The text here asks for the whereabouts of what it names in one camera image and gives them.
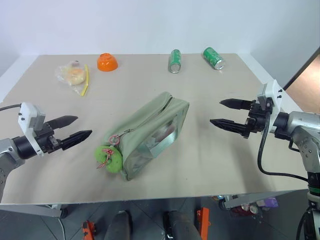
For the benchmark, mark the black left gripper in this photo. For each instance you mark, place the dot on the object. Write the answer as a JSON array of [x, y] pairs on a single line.
[[46, 141]]

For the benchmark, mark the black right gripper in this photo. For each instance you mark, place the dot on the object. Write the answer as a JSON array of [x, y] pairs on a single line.
[[257, 117]]

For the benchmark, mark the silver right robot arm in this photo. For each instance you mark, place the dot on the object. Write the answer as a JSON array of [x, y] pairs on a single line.
[[303, 130]]

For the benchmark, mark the green fabric pouch bag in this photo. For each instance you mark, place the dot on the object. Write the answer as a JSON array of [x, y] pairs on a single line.
[[150, 130]]

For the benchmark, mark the green plush donut charm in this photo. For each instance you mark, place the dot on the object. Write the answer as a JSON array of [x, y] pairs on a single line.
[[111, 160]]

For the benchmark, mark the bread in clear plastic bag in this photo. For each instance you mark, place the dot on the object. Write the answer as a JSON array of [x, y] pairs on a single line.
[[71, 75]]

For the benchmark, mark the green soda can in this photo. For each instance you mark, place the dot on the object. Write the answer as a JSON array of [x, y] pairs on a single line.
[[213, 57], [175, 61]]

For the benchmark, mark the orange plastic bowl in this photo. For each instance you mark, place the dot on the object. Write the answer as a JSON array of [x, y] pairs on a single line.
[[107, 63]]

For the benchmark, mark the brown wooden board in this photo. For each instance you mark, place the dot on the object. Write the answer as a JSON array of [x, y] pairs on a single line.
[[307, 77]]

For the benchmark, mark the red cans in bin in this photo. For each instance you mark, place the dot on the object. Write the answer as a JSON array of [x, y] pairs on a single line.
[[247, 209]]

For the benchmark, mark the purple packet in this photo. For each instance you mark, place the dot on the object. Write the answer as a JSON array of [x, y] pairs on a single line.
[[272, 202]]

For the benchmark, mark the orange clamp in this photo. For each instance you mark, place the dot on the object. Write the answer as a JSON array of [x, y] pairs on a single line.
[[88, 230], [203, 220]]

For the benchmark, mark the dark rounded shape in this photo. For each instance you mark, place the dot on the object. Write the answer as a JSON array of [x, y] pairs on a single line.
[[181, 225]]

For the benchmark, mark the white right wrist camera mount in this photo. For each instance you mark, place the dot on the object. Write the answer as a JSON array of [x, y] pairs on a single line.
[[272, 93]]

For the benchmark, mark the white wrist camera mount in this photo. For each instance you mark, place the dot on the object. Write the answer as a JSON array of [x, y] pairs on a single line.
[[272, 93], [27, 110]]

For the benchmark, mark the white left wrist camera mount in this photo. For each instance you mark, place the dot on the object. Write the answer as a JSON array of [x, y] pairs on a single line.
[[27, 110]]

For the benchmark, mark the grey metal bracket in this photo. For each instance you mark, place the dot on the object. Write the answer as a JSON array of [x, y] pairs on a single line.
[[235, 201]]

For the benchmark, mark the grey table frame bar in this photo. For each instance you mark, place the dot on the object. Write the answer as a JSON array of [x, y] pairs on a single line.
[[30, 210]]

